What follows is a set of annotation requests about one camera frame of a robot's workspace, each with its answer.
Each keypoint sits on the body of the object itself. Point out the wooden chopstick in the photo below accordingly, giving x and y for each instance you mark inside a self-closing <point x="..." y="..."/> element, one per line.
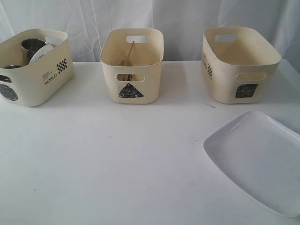
<point x="126" y="60"/>

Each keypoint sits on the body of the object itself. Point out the white ceramic bowl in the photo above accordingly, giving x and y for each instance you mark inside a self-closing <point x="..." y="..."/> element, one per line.
<point x="51" y="44"/>

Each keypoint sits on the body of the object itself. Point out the stainless steel mug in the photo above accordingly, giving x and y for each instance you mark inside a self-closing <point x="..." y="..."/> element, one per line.
<point x="29" y="47"/>

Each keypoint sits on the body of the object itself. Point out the small stainless steel cup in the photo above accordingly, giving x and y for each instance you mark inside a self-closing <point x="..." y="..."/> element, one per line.
<point x="12" y="66"/>

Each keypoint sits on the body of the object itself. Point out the cream bin with triangle mark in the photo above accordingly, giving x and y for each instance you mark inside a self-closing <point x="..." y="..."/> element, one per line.
<point x="139" y="81"/>

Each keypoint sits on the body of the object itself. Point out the white backdrop curtain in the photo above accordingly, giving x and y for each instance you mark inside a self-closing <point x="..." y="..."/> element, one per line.
<point x="182" y="22"/>

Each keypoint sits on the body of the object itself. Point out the cream bin with square mark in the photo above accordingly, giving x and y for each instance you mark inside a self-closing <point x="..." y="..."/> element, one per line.
<point x="238" y="64"/>

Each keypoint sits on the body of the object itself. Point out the white rectangular plate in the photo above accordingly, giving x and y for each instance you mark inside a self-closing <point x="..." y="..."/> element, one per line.
<point x="262" y="157"/>

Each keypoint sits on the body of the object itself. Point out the cream bin with circle mark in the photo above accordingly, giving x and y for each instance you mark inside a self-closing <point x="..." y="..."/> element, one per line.
<point x="35" y="83"/>

